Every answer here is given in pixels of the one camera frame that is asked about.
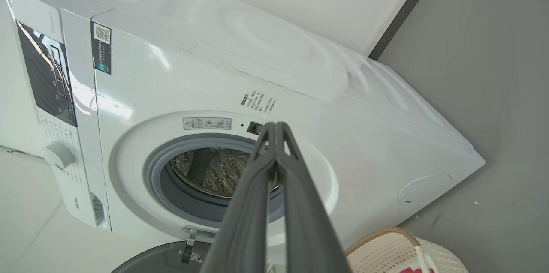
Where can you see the round white filter cover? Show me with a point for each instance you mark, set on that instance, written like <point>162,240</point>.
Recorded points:
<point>424,189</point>

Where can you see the stainless steel washing machine drum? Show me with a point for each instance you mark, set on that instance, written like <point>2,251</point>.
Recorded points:
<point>214,174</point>

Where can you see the black washer display panel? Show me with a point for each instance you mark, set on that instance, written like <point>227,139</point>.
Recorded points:
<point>47,76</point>

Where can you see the grey washer door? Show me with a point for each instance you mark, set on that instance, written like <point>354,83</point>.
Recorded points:
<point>163,260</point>

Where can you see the grey rubber door gasket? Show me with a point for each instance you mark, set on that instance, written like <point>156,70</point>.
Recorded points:
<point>158,187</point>

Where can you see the white round program knob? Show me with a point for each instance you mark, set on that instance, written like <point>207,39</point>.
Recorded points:
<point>58,155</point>

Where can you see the cream perforated laundry basket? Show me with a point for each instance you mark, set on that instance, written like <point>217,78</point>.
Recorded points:
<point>386,256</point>

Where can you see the black QR code sticker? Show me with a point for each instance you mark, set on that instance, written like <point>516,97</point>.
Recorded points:
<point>102,48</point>

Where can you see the warning label sticker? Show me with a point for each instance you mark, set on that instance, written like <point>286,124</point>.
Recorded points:
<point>207,123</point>

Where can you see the red cloth garment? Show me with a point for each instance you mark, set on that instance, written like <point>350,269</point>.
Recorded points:
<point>414,270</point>

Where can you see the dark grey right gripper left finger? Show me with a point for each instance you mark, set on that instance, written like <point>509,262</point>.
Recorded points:
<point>244,221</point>

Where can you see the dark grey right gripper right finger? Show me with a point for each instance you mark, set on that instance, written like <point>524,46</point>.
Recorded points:
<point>304,221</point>

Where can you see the white front-load washing machine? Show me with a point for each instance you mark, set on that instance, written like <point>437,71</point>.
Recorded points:
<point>364,136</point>

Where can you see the white detergent drawer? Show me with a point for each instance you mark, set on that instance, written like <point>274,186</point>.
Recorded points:
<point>96,211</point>

